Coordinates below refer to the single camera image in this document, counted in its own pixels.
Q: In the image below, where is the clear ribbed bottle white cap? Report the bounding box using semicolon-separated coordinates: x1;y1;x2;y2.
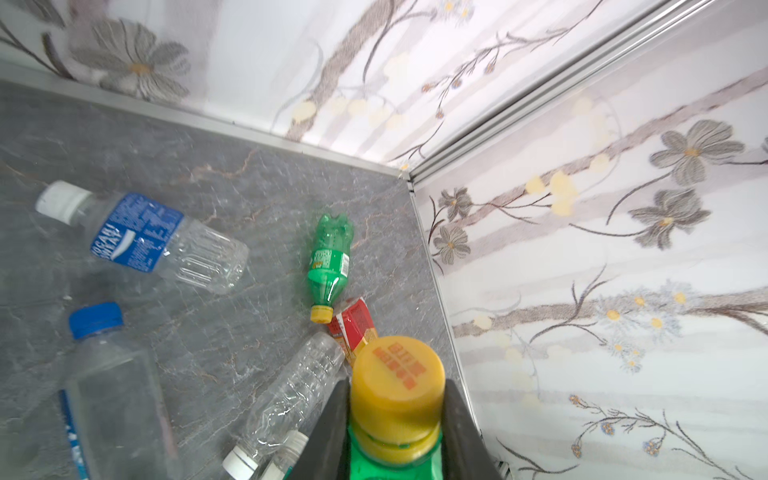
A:
222;332;345;479

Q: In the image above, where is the small green bottle yellow cap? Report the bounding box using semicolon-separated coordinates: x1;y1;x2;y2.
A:
307;214;355;324

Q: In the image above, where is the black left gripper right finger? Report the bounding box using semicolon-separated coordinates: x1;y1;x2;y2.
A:
441;379;501;480

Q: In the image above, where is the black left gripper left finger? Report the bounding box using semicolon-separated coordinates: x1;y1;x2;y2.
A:
287;380;350;480

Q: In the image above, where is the red label bottle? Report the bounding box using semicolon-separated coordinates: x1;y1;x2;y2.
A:
328;297;379;367

